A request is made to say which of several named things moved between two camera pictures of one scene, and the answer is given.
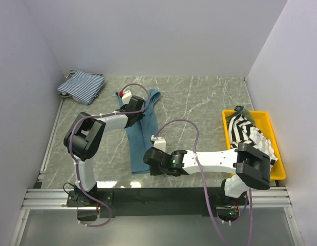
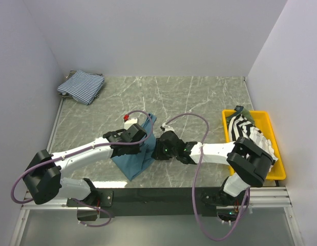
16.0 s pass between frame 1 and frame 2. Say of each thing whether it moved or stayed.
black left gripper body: moved
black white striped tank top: stayed
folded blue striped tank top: stayed
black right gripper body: moved
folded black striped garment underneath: stayed
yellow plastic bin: stayed
